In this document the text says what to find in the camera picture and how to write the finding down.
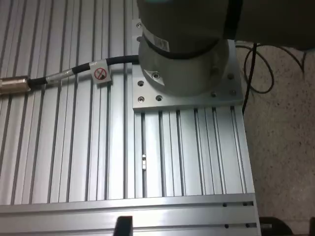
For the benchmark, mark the white warning tag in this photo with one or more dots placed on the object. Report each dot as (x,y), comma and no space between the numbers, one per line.
(101,75)

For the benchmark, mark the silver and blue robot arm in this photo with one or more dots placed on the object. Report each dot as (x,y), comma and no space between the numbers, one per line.
(184,68)

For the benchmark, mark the aluminium robot mounting plate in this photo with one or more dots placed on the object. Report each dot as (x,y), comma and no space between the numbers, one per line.
(147,98)

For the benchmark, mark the small metal slot nut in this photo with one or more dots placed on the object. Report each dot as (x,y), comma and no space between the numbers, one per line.
(144,162)

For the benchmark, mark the slotted aluminium robot stand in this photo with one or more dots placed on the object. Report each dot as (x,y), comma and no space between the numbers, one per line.
(73,147)

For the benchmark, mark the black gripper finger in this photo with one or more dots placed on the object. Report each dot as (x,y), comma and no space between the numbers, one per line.
(123,227)
(312,228)

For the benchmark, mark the black stand foot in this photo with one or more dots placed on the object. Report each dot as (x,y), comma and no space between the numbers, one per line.
(275,227)

